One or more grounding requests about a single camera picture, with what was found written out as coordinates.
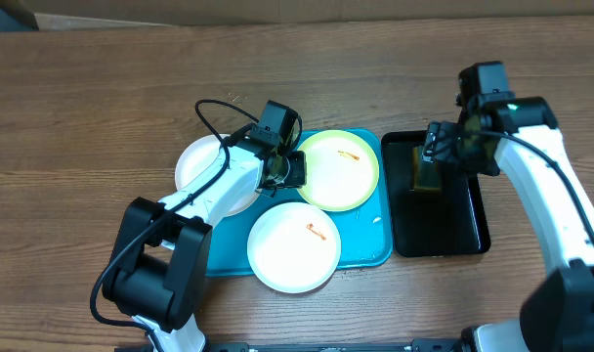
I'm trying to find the green yellow sponge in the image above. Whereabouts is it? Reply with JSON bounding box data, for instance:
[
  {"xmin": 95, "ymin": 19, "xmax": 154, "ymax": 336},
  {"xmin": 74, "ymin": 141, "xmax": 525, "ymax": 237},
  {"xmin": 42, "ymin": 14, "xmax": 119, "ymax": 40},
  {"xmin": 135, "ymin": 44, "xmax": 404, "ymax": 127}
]
[{"xmin": 412, "ymin": 146, "xmax": 442, "ymax": 192}]

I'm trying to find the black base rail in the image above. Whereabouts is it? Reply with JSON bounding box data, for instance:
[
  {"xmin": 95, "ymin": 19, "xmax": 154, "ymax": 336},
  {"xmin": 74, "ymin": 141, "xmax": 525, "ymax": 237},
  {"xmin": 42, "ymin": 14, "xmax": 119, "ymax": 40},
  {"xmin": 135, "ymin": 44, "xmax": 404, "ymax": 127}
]
[{"xmin": 113, "ymin": 336, "xmax": 474, "ymax": 352}]

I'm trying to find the teal plastic tray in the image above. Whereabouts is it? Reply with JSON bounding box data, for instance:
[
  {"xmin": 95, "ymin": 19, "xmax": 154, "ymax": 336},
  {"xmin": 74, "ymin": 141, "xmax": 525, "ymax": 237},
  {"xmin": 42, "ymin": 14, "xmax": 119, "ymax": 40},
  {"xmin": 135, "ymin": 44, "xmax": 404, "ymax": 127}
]
[{"xmin": 204, "ymin": 127, "xmax": 394, "ymax": 279}]

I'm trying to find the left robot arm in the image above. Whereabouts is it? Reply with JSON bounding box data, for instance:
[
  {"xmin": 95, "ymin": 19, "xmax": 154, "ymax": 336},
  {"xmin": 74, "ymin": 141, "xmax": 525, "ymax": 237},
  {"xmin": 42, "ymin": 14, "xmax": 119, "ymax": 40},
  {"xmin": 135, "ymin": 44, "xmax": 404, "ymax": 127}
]
[{"xmin": 90, "ymin": 123, "xmax": 306, "ymax": 351}]

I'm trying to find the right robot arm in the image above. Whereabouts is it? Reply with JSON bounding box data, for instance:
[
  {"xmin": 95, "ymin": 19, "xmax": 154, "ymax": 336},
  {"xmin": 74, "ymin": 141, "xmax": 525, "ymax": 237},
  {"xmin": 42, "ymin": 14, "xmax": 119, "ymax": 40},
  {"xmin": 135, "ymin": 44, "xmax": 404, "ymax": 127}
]
[{"xmin": 413, "ymin": 62, "xmax": 594, "ymax": 352}]

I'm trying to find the lime green plate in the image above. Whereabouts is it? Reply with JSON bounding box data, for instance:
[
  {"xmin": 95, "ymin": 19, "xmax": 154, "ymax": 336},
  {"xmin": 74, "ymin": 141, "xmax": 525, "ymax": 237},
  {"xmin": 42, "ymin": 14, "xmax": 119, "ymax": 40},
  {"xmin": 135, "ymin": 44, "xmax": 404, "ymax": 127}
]
[{"xmin": 298, "ymin": 130, "xmax": 379, "ymax": 212}]

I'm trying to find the white plate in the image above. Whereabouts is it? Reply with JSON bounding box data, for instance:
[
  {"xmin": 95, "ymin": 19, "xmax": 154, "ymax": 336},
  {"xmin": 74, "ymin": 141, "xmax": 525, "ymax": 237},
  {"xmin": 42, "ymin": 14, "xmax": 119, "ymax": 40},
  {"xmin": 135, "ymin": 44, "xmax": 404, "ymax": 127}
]
[
  {"xmin": 174, "ymin": 135, "xmax": 259, "ymax": 216},
  {"xmin": 247, "ymin": 202, "xmax": 342, "ymax": 294}
]

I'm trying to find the cardboard panel at back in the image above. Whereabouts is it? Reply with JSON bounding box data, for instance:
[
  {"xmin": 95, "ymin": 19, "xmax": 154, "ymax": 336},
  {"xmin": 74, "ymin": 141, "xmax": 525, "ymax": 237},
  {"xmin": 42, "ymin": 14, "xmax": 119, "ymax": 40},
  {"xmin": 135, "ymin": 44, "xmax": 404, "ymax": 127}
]
[{"xmin": 21, "ymin": 0, "xmax": 594, "ymax": 25}]

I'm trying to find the black rectangular tray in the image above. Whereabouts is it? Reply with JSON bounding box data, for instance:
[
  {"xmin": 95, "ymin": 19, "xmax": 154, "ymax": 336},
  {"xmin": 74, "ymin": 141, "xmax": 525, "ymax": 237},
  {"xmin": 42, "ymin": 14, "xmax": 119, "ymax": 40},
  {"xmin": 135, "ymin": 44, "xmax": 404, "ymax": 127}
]
[{"xmin": 381, "ymin": 131, "xmax": 491, "ymax": 257}]

